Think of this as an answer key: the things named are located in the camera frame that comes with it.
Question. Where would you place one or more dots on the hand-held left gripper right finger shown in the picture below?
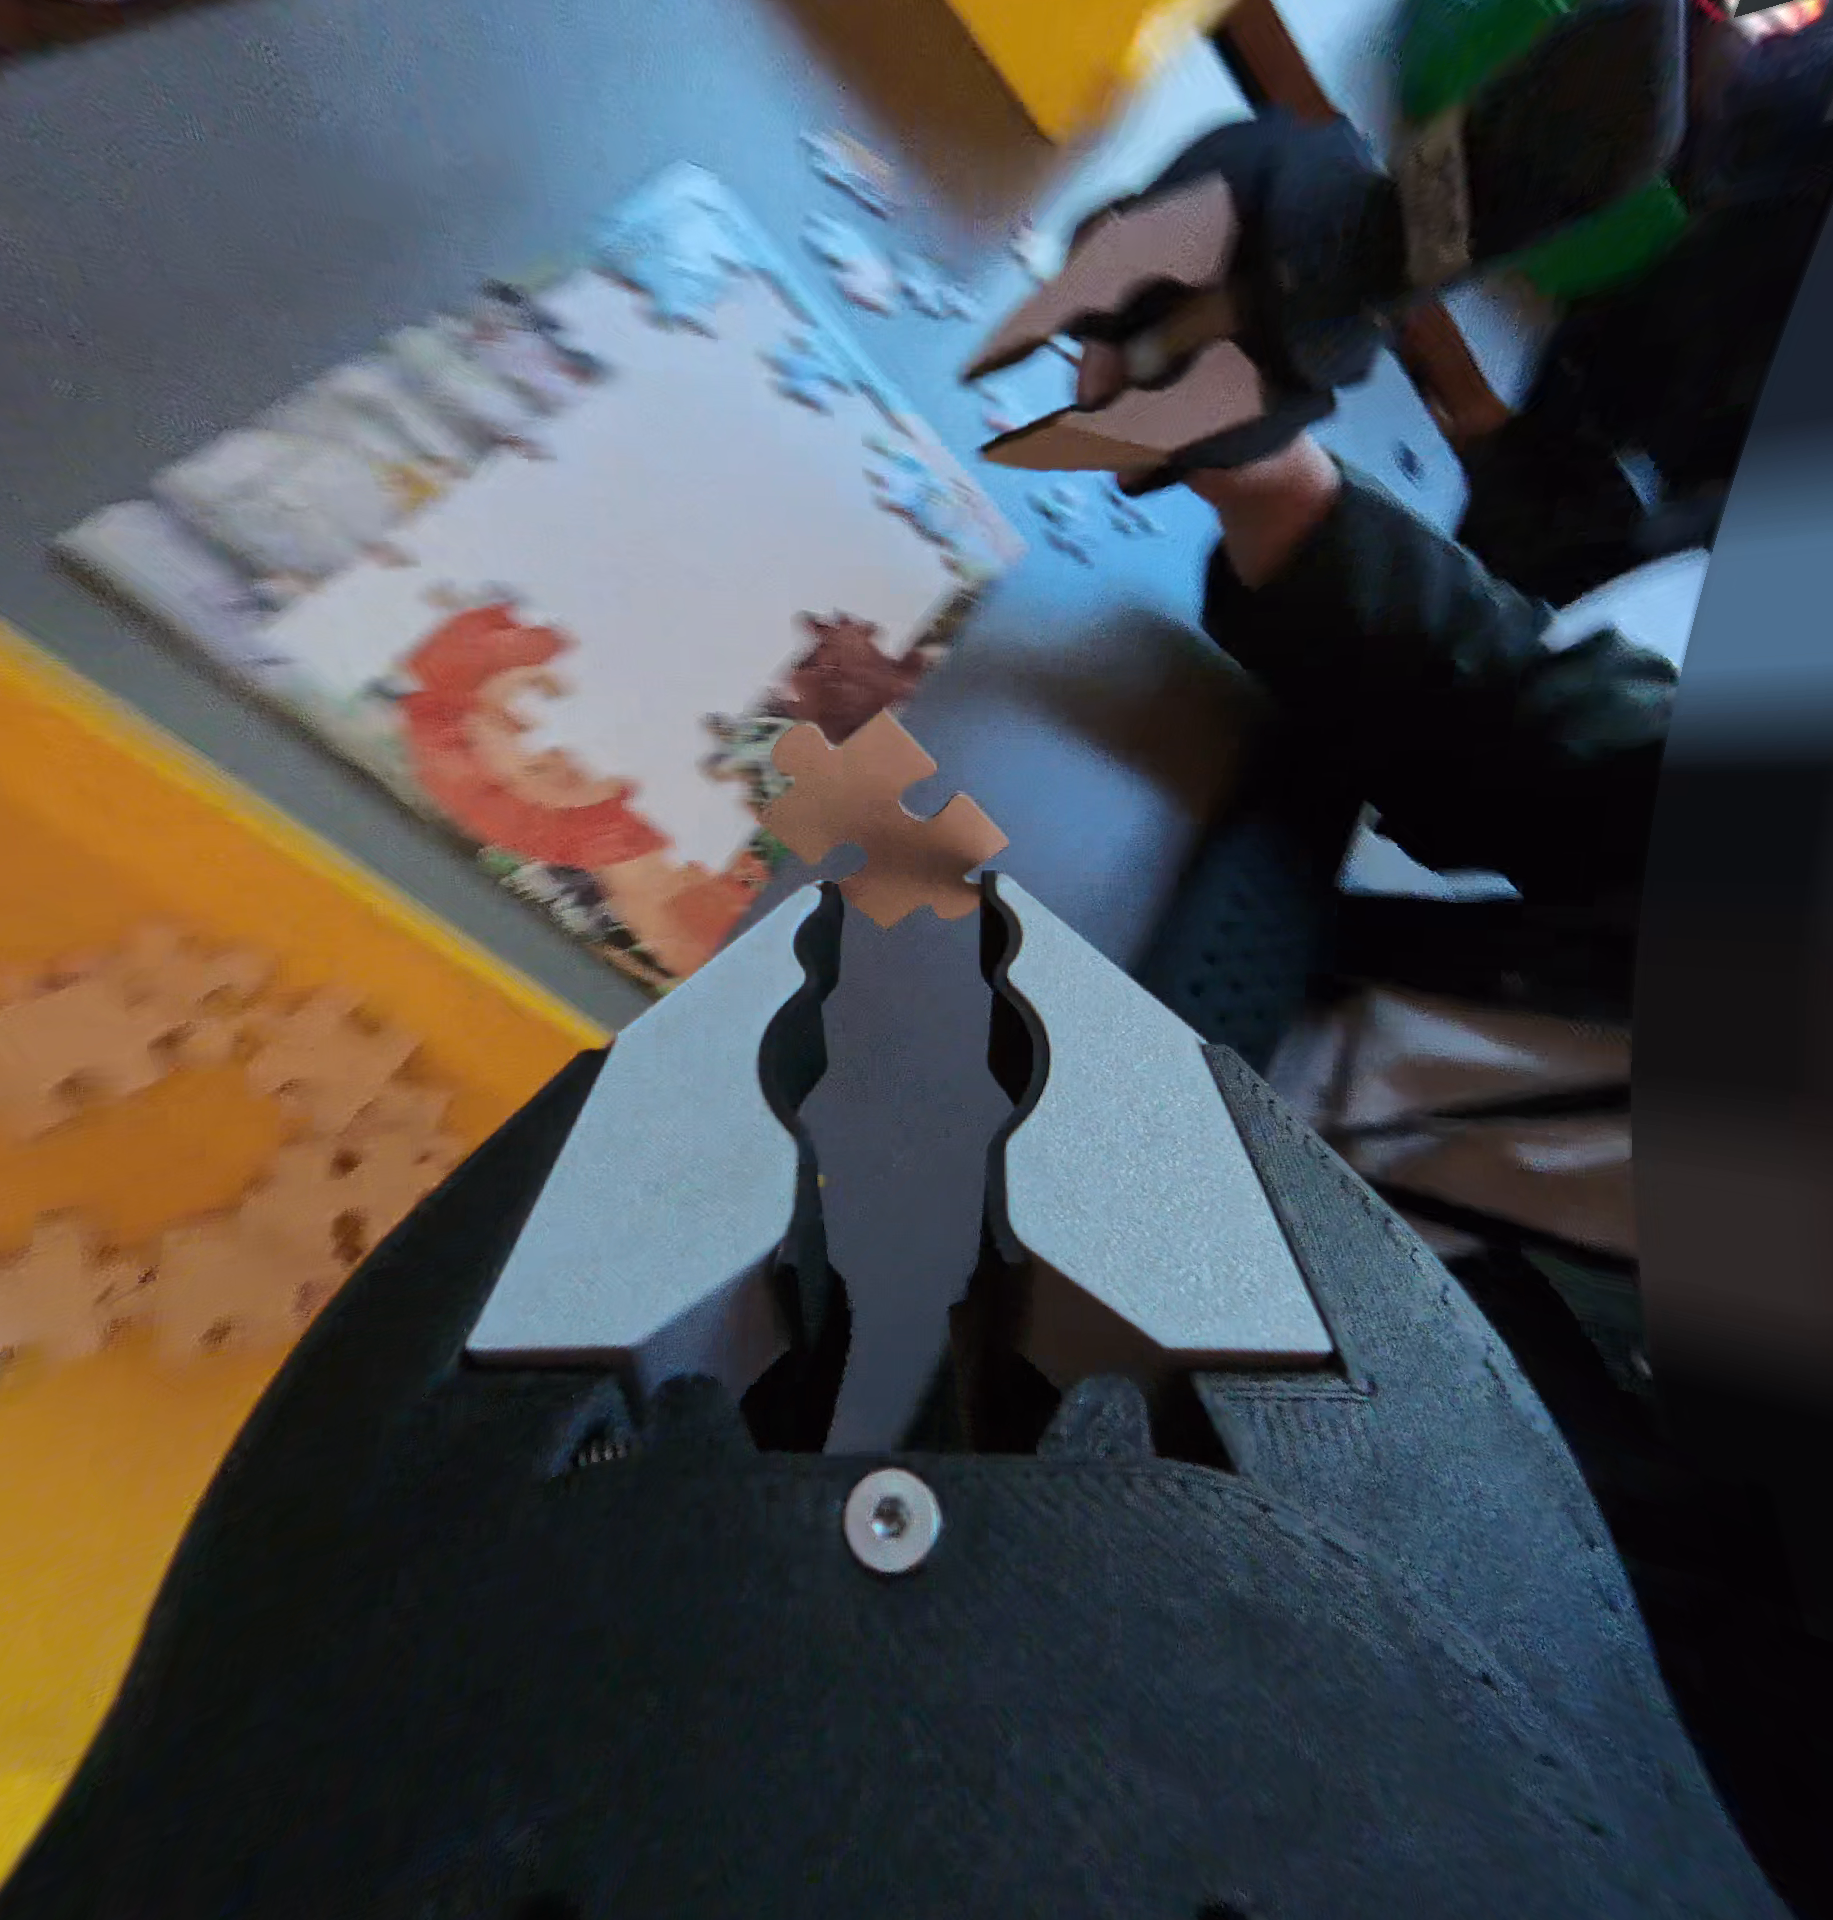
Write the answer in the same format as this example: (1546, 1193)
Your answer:
(1157, 1201)

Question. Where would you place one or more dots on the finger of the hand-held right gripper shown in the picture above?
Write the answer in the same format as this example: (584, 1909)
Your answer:
(1141, 254)
(1171, 413)

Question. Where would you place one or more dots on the animal jigsaw puzzle board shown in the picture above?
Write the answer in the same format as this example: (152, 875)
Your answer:
(676, 494)

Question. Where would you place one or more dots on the brown-backed puzzle piece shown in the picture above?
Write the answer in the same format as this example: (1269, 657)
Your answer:
(870, 819)

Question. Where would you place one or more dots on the scattered face-up puzzle pieces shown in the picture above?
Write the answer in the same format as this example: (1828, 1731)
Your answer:
(857, 270)

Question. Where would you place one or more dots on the yellow box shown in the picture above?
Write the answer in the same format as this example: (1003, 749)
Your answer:
(1067, 60)

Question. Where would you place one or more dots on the person's right hand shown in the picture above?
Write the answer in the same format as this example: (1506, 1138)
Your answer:
(1277, 510)

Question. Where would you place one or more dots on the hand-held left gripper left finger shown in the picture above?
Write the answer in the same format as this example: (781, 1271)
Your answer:
(647, 1201)

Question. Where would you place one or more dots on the heap of face-down puzzle pieces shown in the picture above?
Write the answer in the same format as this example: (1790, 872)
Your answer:
(330, 1081)

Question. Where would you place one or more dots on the grey desk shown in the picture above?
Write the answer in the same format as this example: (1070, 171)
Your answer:
(257, 224)

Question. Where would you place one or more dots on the yellow plastic bin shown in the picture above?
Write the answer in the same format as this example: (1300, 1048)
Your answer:
(76, 1575)

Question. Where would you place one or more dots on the brown cardboard box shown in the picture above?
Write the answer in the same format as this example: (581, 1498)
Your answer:
(1454, 1140)

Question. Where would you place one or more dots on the black mesh chair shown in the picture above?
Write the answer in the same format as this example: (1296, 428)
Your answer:
(1231, 930)

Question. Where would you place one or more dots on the person's right forearm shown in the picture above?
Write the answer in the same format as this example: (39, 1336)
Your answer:
(1424, 645)

